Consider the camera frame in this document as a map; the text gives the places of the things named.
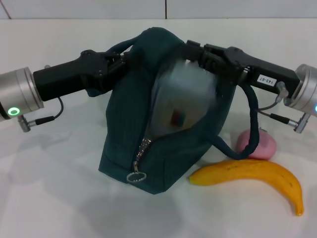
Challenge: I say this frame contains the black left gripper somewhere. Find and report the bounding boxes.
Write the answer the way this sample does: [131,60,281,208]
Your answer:
[33,47,136,102]

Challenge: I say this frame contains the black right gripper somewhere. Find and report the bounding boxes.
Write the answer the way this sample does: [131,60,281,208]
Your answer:
[185,39,299,94]

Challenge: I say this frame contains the clear plastic food container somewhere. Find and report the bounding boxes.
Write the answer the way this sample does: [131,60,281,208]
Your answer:
[148,59,219,136]

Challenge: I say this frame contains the dark teal insulated lunch bag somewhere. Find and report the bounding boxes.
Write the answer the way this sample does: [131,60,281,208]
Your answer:
[98,27,261,197]

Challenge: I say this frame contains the pink toy peach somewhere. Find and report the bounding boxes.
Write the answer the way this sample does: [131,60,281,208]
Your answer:
[237,127,277,160]

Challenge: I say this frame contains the yellow toy banana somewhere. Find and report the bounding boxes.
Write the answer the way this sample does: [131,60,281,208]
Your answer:
[189,159,304,217]

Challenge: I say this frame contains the silver zipper pull ring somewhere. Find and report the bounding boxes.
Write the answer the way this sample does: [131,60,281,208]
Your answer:
[126,161,148,184]

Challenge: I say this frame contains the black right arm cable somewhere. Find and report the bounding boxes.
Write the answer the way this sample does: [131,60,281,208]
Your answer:
[257,81,309,135]

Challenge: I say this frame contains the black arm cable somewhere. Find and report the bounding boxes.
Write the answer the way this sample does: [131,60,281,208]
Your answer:
[18,96,65,133]
[257,81,309,135]

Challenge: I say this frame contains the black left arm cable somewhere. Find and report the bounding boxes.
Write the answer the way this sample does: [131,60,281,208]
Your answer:
[18,96,65,133]

